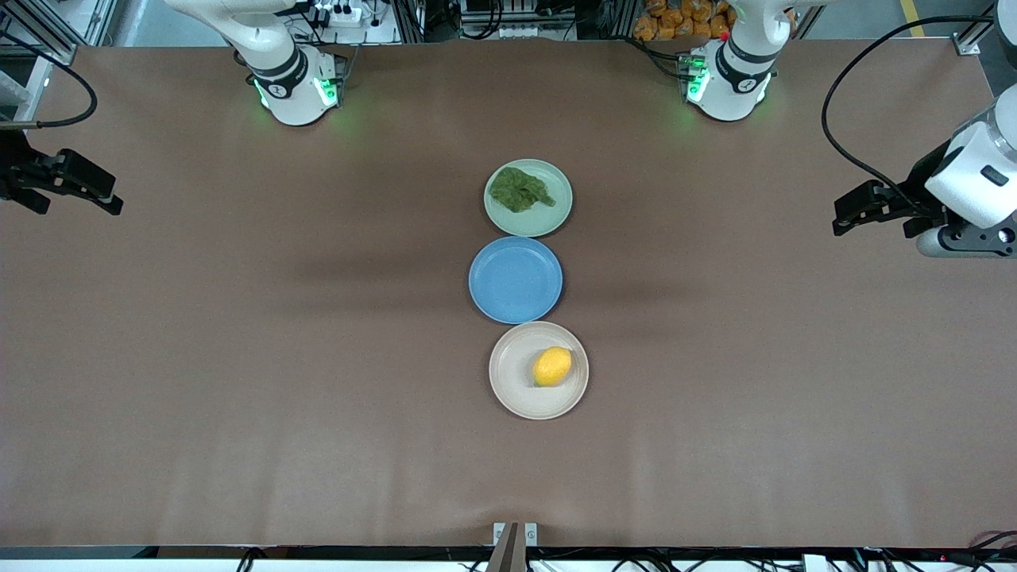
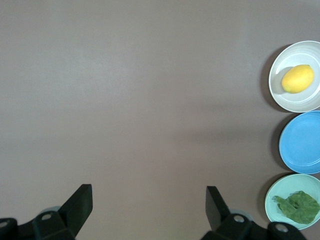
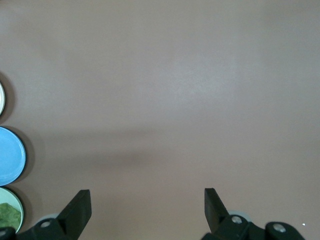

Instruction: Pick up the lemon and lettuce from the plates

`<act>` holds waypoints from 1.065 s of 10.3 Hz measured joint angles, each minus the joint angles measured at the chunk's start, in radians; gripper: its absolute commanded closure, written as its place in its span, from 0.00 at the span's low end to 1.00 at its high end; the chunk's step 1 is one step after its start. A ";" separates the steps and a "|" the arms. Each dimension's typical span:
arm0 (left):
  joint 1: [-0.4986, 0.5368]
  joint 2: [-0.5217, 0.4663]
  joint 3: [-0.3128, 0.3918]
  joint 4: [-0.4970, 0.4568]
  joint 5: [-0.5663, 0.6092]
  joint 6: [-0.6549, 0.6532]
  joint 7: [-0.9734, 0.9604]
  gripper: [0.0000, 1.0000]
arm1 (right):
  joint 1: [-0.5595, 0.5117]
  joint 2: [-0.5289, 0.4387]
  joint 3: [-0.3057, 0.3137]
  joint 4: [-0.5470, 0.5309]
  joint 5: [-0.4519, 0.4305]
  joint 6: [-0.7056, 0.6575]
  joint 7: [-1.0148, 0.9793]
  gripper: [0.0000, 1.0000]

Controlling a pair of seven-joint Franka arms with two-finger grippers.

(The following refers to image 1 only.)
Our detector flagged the yellow lemon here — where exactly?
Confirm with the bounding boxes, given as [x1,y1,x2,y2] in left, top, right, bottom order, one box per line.
[532,346,573,388]

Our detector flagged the green lettuce leaf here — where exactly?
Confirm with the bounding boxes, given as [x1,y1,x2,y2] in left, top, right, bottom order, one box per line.
[489,166,557,214]

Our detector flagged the orange snack bag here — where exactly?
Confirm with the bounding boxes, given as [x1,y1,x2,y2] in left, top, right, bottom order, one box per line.
[633,0,733,42]

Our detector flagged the white power strip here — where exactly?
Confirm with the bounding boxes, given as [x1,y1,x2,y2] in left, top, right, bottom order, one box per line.
[312,2,364,26]

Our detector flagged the pale green plate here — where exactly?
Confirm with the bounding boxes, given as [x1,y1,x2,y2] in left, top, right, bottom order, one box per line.
[484,159,574,238]

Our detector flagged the blue plate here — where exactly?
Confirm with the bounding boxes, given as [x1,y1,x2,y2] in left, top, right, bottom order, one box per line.
[468,236,564,325]

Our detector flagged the beige plate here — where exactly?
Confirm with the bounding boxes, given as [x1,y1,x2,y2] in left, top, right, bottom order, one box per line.
[488,321,590,420]

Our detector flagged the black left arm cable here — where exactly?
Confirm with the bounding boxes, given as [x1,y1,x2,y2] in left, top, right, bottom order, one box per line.
[822,15,996,209]

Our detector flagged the aluminium frame profile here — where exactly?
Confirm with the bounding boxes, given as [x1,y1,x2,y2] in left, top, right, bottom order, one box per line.
[953,0,1003,56]
[0,0,80,66]

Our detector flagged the metal table edge bracket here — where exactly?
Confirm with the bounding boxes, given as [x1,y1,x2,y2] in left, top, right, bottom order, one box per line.
[486,521,539,572]

